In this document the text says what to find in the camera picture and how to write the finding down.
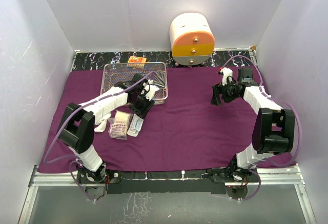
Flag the metal mesh instrument tray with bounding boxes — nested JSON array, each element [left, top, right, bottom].
[[100, 62, 168, 105]]

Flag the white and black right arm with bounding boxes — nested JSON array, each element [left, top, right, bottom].
[[209, 67, 296, 182]]

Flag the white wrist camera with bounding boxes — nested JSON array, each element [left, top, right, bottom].
[[141, 79, 159, 100], [218, 67, 233, 86]]

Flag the purple cloth drape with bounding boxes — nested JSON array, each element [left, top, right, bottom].
[[36, 65, 295, 173]]

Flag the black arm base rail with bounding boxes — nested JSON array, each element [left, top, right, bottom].
[[77, 168, 259, 194]]

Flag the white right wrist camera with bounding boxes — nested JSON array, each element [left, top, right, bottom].
[[218, 67, 233, 86]]

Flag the small white green packet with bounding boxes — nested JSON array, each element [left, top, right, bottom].
[[127, 124, 142, 137]]

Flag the steel surgical forceps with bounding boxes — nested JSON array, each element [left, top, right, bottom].
[[152, 71, 166, 88]]

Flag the white gauze pack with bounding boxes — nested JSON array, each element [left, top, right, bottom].
[[108, 111, 133, 140]]

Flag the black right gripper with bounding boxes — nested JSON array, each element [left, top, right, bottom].
[[211, 78, 240, 106]]

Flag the aluminium frame rail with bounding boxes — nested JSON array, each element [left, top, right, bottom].
[[19, 165, 316, 223]]

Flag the small white blue packet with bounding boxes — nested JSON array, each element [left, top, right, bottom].
[[130, 114, 144, 132]]

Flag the white gauze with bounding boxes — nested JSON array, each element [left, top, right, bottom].
[[94, 116, 112, 133]]

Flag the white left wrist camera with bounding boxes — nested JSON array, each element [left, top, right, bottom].
[[141, 79, 159, 100]]

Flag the orange circuit board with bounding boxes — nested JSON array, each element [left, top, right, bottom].
[[128, 56, 147, 68]]

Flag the round three-drawer mini cabinet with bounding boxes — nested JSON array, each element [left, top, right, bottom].
[[169, 12, 215, 67]]

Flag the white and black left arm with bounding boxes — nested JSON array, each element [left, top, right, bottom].
[[55, 74, 159, 182]]

